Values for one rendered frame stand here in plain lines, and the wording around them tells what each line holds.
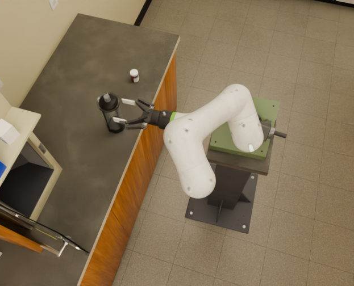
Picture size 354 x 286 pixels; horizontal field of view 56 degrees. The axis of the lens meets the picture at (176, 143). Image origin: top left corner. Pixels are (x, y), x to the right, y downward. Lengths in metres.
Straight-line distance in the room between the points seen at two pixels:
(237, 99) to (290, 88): 1.93
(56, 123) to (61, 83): 0.27
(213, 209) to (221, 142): 0.99
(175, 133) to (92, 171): 0.76
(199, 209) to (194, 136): 1.55
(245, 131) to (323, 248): 1.50
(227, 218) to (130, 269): 0.79
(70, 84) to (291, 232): 1.84
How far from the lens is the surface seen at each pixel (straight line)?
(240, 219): 2.58
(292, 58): 3.48
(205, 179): 1.10
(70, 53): 2.20
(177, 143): 1.06
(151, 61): 2.06
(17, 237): 1.44
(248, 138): 1.41
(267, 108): 1.64
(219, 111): 1.23
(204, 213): 2.57
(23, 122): 1.25
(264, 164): 1.74
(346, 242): 2.79
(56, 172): 1.73
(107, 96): 1.60
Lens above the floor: 2.48
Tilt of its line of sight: 63 degrees down
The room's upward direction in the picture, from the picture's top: 2 degrees counter-clockwise
